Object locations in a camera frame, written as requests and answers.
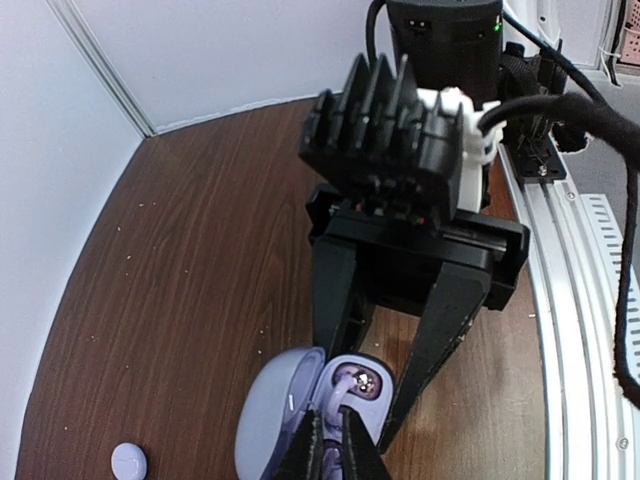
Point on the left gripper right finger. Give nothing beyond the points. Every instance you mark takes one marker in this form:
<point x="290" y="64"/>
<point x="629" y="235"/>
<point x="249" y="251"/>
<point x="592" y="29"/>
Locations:
<point x="361" y="459"/>

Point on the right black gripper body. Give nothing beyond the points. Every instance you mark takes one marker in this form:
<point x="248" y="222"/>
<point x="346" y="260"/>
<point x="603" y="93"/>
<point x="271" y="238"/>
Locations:
<point x="400" y="261"/>

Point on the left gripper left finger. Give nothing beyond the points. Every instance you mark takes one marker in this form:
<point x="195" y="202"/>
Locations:
<point x="304" y="456"/>

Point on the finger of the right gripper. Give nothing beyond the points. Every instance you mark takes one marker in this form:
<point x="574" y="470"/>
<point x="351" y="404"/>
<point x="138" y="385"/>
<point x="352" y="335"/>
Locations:
<point x="452" y="303"/>
<point x="342" y="313"/>

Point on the grey-purple earbud charging case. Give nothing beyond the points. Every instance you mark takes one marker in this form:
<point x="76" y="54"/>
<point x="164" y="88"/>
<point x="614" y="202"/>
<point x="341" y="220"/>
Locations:
<point x="278" y="399"/>

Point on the clip-on purple chrome earbud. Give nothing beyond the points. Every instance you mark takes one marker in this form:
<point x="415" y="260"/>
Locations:
<point x="354" y="386"/>

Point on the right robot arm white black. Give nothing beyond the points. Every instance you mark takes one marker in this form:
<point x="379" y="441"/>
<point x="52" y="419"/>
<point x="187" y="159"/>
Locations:
<point x="448" y="44"/>

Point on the round lilac earbud case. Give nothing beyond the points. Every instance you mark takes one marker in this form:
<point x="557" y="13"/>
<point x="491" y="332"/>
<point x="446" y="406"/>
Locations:
<point x="129" y="462"/>

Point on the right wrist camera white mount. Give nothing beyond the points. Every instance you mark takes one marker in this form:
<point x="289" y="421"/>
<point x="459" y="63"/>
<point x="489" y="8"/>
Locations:
<point x="394" y="148"/>

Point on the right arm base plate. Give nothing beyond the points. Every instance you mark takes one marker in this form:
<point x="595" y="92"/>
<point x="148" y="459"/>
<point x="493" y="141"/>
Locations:
<point x="533" y="156"/>

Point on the front aluminium rail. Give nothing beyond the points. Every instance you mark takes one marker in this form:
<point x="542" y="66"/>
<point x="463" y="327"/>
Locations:
<point x="592" y="431"/>

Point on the left aluminium frame post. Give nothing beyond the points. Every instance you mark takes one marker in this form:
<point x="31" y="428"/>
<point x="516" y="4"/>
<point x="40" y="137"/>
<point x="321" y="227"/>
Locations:
<point x="72" y="21"/>

